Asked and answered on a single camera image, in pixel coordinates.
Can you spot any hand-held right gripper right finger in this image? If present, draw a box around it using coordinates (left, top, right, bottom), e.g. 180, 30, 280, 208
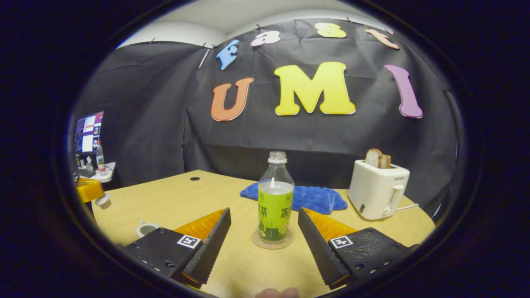
297, 208, 418, 291

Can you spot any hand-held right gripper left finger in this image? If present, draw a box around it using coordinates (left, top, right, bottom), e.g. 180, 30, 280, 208
124, 208, 232, 287

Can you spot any round brown coaster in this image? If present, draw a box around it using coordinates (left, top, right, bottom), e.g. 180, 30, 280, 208
251, 226, 294, 250

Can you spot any clear water bottle green label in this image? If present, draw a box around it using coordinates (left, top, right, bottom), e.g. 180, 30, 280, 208
257, 151, 296, 243

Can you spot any red cap plastic bottle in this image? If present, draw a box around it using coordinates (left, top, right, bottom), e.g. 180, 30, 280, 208
96, 140, 106, 175

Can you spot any white side table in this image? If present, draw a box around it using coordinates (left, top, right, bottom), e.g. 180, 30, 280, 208
77, 162, 117, 184

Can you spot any blue towel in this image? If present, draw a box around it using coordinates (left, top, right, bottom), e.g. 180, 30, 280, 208
240, 182, 349, 215

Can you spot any computer monitor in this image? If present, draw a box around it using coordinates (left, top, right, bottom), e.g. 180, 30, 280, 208
74, 111, 105, 155

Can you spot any white toaster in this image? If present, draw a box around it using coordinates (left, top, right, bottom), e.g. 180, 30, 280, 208
348, 159, 411, 221

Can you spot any pale bread slice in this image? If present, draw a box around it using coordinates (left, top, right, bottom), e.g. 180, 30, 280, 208
364, 148, 384, 168

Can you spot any black backdrop cloth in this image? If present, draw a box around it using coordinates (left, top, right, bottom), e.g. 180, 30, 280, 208
72, 19, 458, 218

